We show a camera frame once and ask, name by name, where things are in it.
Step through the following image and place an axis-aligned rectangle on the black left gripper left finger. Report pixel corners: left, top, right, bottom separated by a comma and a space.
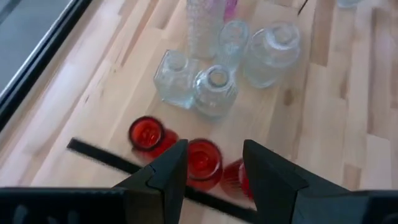
113, 138, 190, 224

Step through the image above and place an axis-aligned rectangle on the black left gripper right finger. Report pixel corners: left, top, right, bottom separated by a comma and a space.
243, 139, 355, 224

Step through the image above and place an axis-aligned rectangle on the red bulbous ribbed glass vase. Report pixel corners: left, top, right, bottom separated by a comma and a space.
185, 138, 224, 192

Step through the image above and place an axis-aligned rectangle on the red ribbed cylinder glass vase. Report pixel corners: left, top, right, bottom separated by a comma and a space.
220, 158, 254, 200

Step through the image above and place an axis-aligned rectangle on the red cone-shaped glass vase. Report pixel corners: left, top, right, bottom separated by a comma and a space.
128, 115, 180, 159

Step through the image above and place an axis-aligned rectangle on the clear small ribbed glass jar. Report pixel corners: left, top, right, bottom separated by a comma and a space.
193, 64, 239, 119

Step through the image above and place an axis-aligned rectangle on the clear studded square glass vase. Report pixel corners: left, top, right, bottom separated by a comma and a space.
153, 49, 200, 110

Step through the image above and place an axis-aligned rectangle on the clear large ribbed glass vase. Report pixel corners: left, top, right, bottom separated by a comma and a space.
243, 21, 302, 90

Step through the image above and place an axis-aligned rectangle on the clear narrow-neck glass vase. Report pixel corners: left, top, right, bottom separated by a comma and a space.
216, 20, 251, 74

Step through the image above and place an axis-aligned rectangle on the clear tall diamond-pattern vase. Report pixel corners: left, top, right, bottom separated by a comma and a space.
185, 0, 226, 62

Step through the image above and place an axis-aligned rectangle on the pink cone-shaped glass vase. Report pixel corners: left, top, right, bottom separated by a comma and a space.
223, 0, 239, 23

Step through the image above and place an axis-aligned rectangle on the wooden shelf with black frame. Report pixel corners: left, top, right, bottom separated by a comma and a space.
67, 0, 315, 224

